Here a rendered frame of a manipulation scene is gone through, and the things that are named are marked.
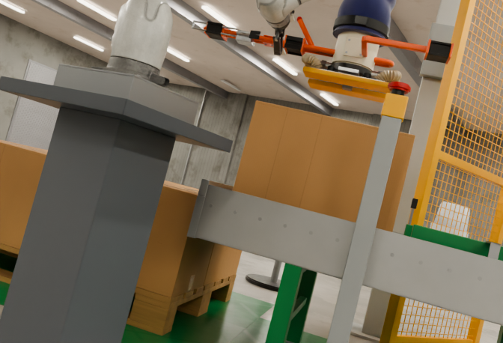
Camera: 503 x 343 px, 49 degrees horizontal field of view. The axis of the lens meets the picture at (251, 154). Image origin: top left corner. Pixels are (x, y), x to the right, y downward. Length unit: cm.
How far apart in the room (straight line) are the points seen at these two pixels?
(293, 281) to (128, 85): 84
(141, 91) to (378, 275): 94
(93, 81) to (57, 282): 56
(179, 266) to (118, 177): 67
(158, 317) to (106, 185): 79
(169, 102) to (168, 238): 68
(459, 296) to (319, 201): 56
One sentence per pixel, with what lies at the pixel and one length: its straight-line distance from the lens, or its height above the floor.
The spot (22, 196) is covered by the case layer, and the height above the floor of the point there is 35.
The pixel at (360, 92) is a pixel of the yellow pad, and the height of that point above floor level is 111.
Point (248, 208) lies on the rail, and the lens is 190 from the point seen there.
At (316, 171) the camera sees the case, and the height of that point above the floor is 74.
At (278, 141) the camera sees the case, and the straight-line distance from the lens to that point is 205.
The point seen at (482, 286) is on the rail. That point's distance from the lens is 189.
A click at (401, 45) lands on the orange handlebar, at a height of 124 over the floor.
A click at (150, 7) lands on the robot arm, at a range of 169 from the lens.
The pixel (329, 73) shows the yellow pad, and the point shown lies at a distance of 213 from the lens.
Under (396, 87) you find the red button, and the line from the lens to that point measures 172.
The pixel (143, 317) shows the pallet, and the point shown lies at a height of 5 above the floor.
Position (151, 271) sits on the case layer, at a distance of 218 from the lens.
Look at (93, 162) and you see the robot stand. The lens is 157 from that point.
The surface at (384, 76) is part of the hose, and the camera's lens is 216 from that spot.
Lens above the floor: 61
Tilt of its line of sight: 4 degrees up
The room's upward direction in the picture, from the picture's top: 15 degrees clockwise
